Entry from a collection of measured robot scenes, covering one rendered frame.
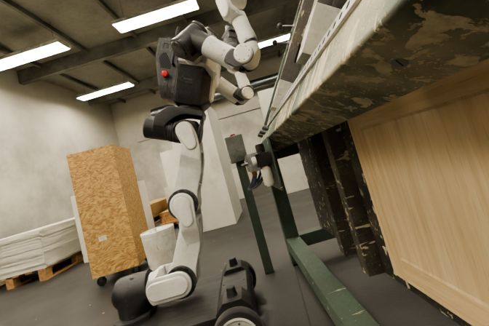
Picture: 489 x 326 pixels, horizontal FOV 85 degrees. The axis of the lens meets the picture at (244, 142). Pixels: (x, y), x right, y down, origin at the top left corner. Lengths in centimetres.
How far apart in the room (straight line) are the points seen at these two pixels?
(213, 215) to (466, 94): 345
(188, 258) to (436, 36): 126
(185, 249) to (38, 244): 323
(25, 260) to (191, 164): 355
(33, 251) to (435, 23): 445
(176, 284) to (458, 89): 122
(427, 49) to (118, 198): 269
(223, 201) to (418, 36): 353
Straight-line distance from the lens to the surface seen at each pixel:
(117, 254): 289
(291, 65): 120
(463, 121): 61
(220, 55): 113
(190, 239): 134
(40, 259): 447
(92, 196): 290
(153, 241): 257
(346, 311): 106
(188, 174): 131
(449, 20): 29
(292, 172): 517
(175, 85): 132
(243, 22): 116
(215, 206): 375
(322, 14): 69
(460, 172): 65
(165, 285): 138
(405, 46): 32
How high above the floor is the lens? 71
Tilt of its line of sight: 5 degrees up
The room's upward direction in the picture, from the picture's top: 15 degrees counter-clockwise
